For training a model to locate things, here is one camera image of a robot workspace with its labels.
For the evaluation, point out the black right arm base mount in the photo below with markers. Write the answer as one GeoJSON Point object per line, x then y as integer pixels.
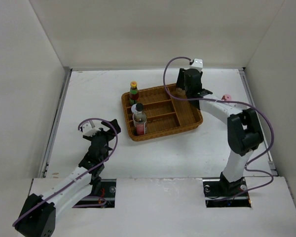
{"type": "Point", "coordinates": [219, 193]}

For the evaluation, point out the yellow-capped green-label sauce bottle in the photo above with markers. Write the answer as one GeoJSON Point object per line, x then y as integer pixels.
{"type": "Point", "coordinates": [133, 93]}

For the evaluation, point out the dark soy sauce bottle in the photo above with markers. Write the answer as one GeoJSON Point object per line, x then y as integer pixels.
{"type": "Point", "coordinates": [140, 120]}

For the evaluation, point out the black-capped pepper grinder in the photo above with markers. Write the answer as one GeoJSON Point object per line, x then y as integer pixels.
{"type": "Point", "coordinates": [180, 93]}

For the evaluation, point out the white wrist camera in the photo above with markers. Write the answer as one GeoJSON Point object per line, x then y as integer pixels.
{"type": "Point", "coordinates": [196, 64]}
{"type": "Point", "coordinates": [88, 128]}

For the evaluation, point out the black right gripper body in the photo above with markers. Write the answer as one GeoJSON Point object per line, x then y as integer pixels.
{"type": "Point", "coordinates": [187, 92]}

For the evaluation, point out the woven wicker divided basket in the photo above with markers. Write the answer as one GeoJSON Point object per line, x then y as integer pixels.
{"type": "Point", "coordinates": [165, 115]}

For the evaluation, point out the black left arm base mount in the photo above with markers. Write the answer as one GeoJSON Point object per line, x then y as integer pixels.
{"type": "Point", "coordinates": [102, 195]}

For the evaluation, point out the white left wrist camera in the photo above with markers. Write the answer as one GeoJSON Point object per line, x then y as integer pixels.
{"type": "Point", "coordinates": [88, 128]}

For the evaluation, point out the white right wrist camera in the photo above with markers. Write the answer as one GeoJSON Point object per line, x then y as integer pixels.
{"type": "Point", "coordinates": [196, 64]}

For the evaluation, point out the pink-capped spice shaker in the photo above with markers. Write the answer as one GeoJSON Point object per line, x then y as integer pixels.
{"type": "Point", "coordinates": [226, 97]}

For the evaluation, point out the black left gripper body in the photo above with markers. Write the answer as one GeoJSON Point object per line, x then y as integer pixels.
{"type": "Point", "coordinates": [108, 136]}

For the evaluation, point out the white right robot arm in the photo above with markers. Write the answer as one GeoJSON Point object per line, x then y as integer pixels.
{"type": "Point", "coordinates": [244, 133]}

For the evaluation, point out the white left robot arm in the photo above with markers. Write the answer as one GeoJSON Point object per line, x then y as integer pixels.
{"type": "Point", "coordinates": [40, 213]}

